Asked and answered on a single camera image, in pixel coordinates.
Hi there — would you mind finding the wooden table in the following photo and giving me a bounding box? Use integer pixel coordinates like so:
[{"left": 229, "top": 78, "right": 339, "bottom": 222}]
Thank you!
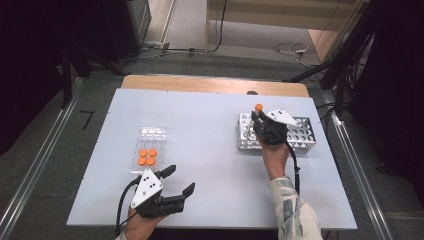
[{"left": 120, "top": 74, "right": 310, "bottom": 98}]

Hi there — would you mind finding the dark cabinet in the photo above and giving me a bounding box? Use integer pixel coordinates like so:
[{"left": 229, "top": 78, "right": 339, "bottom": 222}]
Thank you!
[{"left": 99, "top": 0, "right": 153, "bottom": 64}]

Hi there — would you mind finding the hand-held gripper cable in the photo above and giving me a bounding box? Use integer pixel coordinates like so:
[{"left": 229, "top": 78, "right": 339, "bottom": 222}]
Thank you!
[
  {"left": 114, "top": 175, "right": 143, "bottom": 238},
  {"left": 283, "top": 139, "right": 301, "bottom": 196}
]

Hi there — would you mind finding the black stand leg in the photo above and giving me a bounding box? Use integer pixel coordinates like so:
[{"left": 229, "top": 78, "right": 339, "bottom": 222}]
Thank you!
[{"left": 283, "top": 59, "right": 334, "bottom": 83}]

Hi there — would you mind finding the black hanging cable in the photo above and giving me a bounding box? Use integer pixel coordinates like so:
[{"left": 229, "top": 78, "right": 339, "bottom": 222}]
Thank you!
[{"left": 209, "top": 0, "right": 229, "bottom": 54}]

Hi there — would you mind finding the light wooden furniture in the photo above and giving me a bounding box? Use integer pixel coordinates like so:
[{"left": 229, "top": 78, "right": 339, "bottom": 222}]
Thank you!
[{"left": 205, "top": 0, "right": 371, "bottom": 63}]

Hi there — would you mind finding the black cable bundle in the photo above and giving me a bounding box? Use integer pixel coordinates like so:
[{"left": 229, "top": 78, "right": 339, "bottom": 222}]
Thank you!
[{"left": 319, "top": 29, "right": 376, "bottom": 114}]

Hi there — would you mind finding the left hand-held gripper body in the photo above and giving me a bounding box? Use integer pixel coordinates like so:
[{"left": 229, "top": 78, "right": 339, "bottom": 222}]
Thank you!
[{"left": 130, "top": 167, "right": 187, "bottom": 220}]

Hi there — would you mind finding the left hand-held gripper cable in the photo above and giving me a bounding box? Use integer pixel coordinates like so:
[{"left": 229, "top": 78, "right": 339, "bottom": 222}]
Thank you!
[{"left": 114, "top": 175, "right": 143, "bottom": 238}]

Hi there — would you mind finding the white floor cable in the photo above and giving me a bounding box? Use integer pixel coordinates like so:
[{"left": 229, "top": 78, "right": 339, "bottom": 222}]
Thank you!
[{"left": 273, "top": 41, "right": 311, "bottom": 66}]

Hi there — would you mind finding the black floor cable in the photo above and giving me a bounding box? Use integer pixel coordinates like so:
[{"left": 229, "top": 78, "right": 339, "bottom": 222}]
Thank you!
[{"left": 119, "top": 46, "right": 208, "bottom": 64}]

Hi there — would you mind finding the dark curtain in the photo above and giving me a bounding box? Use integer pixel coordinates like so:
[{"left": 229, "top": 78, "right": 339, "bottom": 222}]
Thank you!
[
  {"left": 346, "top": 0, "right": 424, "bottom": 201},
  {"left": 0, "top": 0, "right": 108, "bottom": 158}
]

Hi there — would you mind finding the aluminium floor rail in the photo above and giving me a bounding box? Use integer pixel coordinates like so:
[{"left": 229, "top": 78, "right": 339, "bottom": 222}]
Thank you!
[
  {"left": 0, "top": 77, "right": 84, "bottom": 234},
  {"left": 321, "top": 89, "right": 394, "bottom": 240}
]

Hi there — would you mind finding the grey power strip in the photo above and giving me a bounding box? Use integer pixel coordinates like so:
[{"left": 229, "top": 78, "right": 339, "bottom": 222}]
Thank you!
[{"left": 143, "top": 41, "right": 171, "bottom": 51}]

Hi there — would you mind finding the clear plastic tube rack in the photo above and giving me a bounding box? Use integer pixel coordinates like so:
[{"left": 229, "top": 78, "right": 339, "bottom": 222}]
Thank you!
[{"left": 129, "top": 125, "right": 167, "bottom": 176}]

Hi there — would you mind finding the right hand-held gripper cable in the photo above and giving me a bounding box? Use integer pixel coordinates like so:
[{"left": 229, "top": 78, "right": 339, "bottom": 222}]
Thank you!
[{"left": 283, "top": 139, "right": 301, "bottom": 196}]

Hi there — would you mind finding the person's left hand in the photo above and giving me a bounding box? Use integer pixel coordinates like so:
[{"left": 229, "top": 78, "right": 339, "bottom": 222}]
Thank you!
[{"left": 123, "top": 206, "right": 168, "bottom": 240}]

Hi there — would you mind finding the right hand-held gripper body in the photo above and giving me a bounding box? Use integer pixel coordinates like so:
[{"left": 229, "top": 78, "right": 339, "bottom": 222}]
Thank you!
[{"left": 255, "top": 108, "right": 300, "bottom": 147}]

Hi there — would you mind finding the person's right hand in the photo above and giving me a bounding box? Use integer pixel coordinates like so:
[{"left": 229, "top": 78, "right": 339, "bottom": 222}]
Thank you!
[{"left": 262, "top": 139, "right": 291, "bottom": 182}]

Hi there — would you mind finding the black metal stand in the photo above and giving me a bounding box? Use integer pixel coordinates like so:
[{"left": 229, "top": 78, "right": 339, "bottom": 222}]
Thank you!
[{"left": 61, "top": 46, "right": 73, "bottom": 109}]

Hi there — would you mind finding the metal test tube rack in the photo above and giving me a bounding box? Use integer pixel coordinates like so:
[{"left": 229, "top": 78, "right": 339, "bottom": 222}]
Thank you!
[{"left": 235, "top": 112, "right": 317, "bottom": 156}]

